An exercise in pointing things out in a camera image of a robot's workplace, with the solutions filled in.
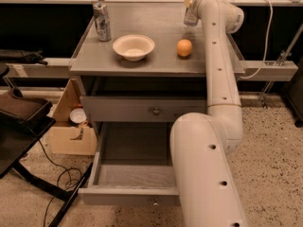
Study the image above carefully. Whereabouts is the open grey lower drawer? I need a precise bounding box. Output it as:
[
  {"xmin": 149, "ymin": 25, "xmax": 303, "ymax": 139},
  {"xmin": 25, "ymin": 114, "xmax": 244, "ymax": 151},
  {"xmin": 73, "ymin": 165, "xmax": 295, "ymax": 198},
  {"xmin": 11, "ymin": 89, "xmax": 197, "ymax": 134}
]
[{"xmin": 78, "ymin": 122, "xmax": 182, "ymax": 208}]

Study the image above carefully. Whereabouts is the grey wooden drawer cabinet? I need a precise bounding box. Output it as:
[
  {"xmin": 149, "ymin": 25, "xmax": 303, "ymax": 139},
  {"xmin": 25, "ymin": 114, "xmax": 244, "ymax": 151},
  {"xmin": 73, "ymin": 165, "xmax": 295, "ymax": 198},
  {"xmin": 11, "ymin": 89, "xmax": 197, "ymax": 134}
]
[{"xmin": 71, "ymin": 3, "xmax": 242, "ymax": 205}]

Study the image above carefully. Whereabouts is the white paper bowl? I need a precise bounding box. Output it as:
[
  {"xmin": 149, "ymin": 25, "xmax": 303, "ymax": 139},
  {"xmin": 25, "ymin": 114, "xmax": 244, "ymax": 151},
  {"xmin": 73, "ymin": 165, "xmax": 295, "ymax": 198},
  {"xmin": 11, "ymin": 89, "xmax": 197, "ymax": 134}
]
[{"xmin": 113, "ymin": 35, "xmax": 154, "ymax": 61}]

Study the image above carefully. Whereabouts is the blue plastic bottle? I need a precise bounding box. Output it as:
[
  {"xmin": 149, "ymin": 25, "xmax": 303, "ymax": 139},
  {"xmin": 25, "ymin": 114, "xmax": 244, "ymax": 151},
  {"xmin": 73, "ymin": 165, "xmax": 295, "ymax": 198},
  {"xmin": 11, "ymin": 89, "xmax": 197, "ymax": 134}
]
[{"xmin": 184, "ymin": 8, "xmax": 198, "ymax": 26}]

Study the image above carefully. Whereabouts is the white hanging cable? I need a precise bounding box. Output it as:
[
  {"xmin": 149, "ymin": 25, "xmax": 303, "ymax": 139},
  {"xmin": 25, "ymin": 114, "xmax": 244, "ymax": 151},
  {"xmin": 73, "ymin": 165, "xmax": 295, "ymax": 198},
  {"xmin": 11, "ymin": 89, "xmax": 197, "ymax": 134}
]
[{"xmin": 239, "ymin": 0, "xmax": 274, "ymax": 80}]

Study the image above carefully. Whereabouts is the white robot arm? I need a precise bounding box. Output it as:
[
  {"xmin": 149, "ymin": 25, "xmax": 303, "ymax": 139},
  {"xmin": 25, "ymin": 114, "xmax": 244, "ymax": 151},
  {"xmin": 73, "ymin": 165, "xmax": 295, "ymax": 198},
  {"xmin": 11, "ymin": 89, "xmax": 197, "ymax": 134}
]
[{"xmin": 170, "ymin": 0, "xmax": 248, "ymax": 227}]

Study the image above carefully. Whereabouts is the orange fruit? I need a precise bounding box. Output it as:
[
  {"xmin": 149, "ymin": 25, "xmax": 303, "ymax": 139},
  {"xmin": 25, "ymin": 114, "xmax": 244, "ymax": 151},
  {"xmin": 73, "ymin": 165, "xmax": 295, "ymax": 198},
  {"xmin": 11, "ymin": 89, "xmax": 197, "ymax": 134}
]
[{"xmin": 177, "ymin": 40, "xmax": 192, "ymax": 57}]

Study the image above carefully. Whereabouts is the cardboard box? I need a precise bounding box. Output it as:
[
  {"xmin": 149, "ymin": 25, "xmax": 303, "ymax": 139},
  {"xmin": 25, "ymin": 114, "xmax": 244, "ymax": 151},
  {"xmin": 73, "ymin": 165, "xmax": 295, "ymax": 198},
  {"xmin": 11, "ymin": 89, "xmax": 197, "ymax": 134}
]
[{"xmin": 49, "ymin": 79, "xmax": 97, "ymax": 155}]

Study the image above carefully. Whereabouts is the black floor cable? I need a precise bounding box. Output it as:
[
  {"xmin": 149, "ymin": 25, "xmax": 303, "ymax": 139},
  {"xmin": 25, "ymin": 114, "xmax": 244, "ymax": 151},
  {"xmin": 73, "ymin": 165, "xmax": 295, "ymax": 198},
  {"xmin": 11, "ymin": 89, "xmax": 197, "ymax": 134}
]
[{"xmin": 38, "ymin": 139, "xmax": 83, "ymax": 227}]

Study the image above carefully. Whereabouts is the black cloth on rail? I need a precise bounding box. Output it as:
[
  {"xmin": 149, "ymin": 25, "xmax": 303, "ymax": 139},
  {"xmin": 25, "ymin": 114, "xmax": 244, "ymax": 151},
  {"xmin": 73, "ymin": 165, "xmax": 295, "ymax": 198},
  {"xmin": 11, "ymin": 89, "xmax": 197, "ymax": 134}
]
[{"xmin": 0, "ymin": 49, "xmax": 48, "ymax": 65}]

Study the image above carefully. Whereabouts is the silver drink can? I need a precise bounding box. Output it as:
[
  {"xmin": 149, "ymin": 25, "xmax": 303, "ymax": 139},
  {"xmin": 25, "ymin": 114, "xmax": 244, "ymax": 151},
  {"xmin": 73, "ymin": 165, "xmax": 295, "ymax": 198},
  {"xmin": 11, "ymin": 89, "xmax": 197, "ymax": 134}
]
[{"xmin": 93, "ymin": 3, "xmax": 112, "ymax": 42}]

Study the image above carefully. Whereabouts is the closed grey upper drawer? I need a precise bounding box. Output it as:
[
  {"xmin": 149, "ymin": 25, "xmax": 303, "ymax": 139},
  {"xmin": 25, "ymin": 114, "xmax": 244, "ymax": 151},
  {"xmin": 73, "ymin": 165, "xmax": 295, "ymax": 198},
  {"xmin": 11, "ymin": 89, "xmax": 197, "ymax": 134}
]
[{"xmin": 80, "ymin": 96, "xmax": 206, "ymax": 122}]

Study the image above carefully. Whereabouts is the black chair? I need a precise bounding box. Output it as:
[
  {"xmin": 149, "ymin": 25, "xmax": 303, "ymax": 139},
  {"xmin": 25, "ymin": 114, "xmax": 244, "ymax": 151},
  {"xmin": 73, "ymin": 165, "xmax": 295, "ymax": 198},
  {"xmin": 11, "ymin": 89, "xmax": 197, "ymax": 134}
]
[{"xmin": 0, "ymin": 62, "xmax": 92, "ymax": 227}]

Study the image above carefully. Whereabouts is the white plate in box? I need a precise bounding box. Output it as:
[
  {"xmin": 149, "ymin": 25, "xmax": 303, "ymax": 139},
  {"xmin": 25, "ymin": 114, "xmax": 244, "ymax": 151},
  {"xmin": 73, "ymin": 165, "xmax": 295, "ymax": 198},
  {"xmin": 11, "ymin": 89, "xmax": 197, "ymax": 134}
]
[{"xmin": 69, "ymin": 108, "xmax": 87, "ymax": 124}]

